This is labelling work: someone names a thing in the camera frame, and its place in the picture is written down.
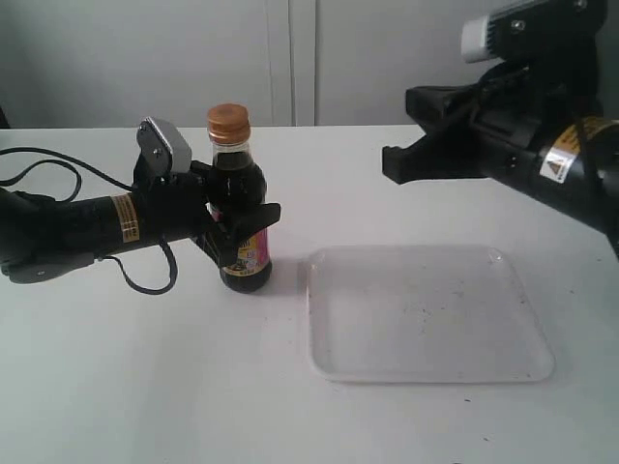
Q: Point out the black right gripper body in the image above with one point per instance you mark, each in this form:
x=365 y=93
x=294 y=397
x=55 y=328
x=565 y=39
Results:
x=525 y=105

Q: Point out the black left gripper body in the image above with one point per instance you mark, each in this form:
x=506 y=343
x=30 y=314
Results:
x=165 y=208

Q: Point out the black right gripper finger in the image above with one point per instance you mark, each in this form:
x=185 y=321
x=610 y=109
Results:
x=452 y=155
x=434 y=108

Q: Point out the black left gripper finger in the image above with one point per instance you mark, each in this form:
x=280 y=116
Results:
x=220 y=240
x=206 y=179

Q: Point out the dark soy sauce bottle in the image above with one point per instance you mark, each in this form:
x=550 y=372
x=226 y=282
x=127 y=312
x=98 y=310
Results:
x=238 y=184

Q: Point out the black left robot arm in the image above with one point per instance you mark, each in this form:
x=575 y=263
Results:
x=42 y=238

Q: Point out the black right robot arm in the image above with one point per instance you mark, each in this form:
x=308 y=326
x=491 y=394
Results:
x=578 y=180

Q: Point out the white plastic tray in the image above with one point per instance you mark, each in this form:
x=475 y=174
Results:
x=451 y=315

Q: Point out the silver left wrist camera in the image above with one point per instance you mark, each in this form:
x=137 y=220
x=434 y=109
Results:
x=163 y=148

